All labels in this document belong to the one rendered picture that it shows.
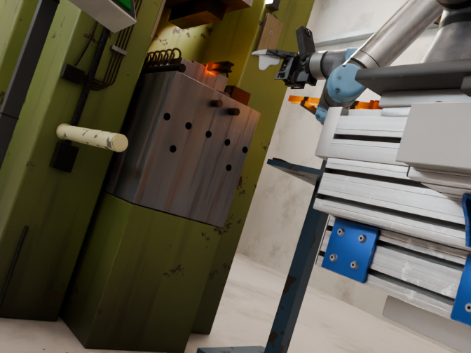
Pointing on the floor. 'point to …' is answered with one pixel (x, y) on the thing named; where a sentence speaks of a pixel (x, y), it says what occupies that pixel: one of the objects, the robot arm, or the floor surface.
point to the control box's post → (24, 71)
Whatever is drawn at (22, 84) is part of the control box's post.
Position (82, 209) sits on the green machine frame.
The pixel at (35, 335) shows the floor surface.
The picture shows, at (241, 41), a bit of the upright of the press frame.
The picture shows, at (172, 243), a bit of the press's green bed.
